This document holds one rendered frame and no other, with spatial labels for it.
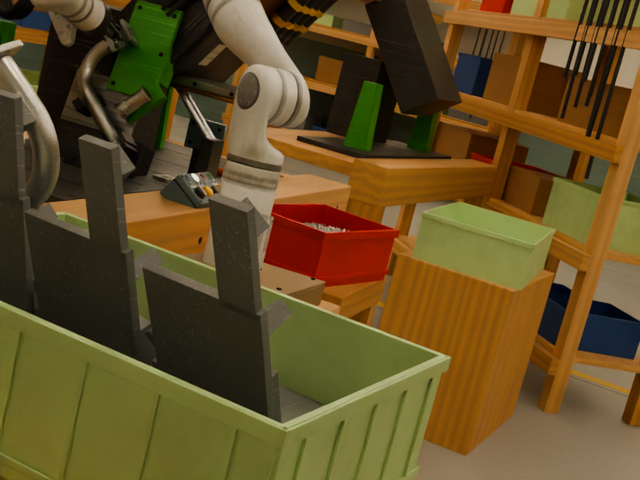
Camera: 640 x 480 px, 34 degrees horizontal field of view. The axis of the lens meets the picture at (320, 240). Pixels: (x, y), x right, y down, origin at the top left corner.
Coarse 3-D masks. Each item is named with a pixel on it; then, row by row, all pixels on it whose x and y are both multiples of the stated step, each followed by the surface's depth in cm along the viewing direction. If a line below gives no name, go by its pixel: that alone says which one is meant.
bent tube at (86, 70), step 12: (132, 36) 230; (96, 48) 230; (84, 60) 231; (96, 60) 231; (84, 72) 230; (84, 84) 230; (84, 96) 230; (96, 96) 230; (96, 108) 228; (96, 120) 228; (108, 120) 228; (108, 132) 227; (120, 144) 226
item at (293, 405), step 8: (280, 392) 134; (288, 392) 135; (280, 400) 132; (288, 400) 132; (296, 400) 133; (304, 400) 134; (312, 400) 134; (288, 408) 130; (296, 408) 130; (304, 408) 131; (312, 408) 132; (288, 416) 127; (296, 416) 127
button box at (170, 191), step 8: (176, 176) 215; (184, 176) 215; (200, 176) 222; (208, 176) 225; (168, 184) 216; (176, 184) 215; (184, 184) 214; (192, 184) 216; (200, 184) 220; (208, 184) 223; (216, 184) 226; (160, 192) 216; (168, 192) 216; (176, 192) 215; (184, 192) 214; (192, 192) 214; (176, 200) 215; (184, 200) 215; (192, 200) 214; (200, 200) 214; (208, 200) 217; (200, 208) 215
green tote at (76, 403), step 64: (0, 320) 105; (320, 320) 134; (0, 384) 106; (64, 384) 102; (128, 384) 99; (320, 384) 135; (384, 384) 111; (0, 448) 107; (64, 448) 103; (128, 448) 99; (192, 448) 96; (256, 448) 93; (320, 448) 100; (384, 448) 117
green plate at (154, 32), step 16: (144, 16) 233; (160, 16) 232; (176, 16) 231; (144, 32) 232; (160, 32) 231; (176, 32) 231; (128, 48) 232; (144, 48) 231; (160, 48) 230; (128, 64) 232; (144, 64) 231; (160, 64) 230; (112, 80) 232; (128, 80) 231; (144, 80) 230; (160, 80) 233
